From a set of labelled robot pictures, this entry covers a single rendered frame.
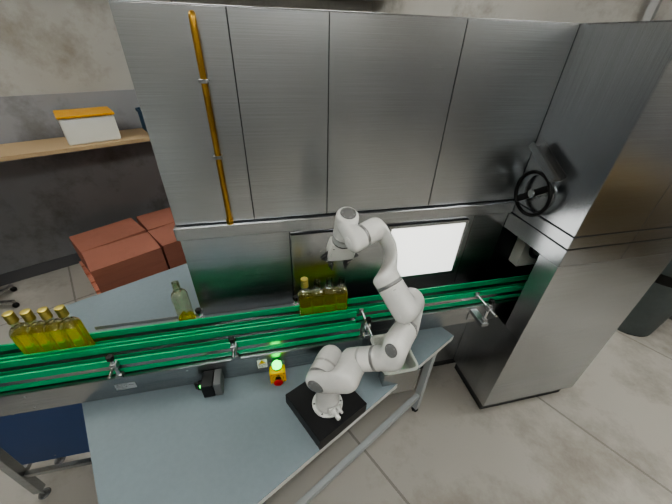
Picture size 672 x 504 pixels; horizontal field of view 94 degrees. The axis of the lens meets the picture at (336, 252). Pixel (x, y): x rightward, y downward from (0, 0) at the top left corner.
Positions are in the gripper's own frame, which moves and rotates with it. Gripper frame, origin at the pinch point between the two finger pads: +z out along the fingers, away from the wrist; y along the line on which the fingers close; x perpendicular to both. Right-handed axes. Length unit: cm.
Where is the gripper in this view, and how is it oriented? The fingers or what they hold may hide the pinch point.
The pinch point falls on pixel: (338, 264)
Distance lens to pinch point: 120.3
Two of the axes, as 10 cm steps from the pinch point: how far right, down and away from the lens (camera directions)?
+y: -9.8, 1.0, -1.9
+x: 1.9, 8.1, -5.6
